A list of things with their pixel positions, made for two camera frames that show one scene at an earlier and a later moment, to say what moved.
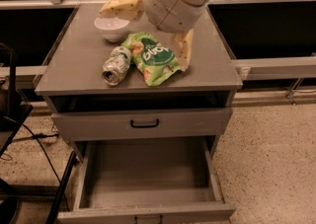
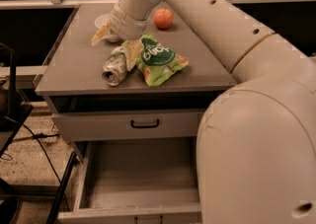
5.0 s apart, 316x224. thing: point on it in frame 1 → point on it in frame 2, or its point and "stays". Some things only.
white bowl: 113,29 stays
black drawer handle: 144,125 stays
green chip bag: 155,61 stays
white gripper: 168,6 → 125,26
